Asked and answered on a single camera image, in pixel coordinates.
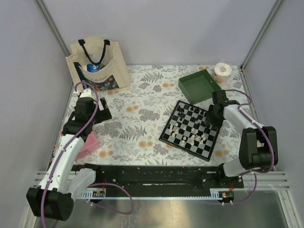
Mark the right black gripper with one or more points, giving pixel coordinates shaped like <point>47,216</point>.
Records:
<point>216,124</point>

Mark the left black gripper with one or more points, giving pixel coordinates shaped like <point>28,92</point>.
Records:
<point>104,114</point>

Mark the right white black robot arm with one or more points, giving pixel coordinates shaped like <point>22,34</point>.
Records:
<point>258,147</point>

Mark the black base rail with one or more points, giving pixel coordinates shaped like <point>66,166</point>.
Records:
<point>161,181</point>

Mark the green plastic tray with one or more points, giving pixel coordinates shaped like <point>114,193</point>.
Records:
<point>198,87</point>

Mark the toilet paper roll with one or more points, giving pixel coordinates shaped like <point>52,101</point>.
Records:
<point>221,73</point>

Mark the cream canvas tote bag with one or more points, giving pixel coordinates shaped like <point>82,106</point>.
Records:
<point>99,62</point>

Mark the floral table mat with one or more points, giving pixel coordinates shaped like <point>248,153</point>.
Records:
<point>139,116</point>

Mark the black white chess board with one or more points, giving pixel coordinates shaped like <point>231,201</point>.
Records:
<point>202,151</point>

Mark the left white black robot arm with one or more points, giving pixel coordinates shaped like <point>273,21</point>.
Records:
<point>55,195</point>

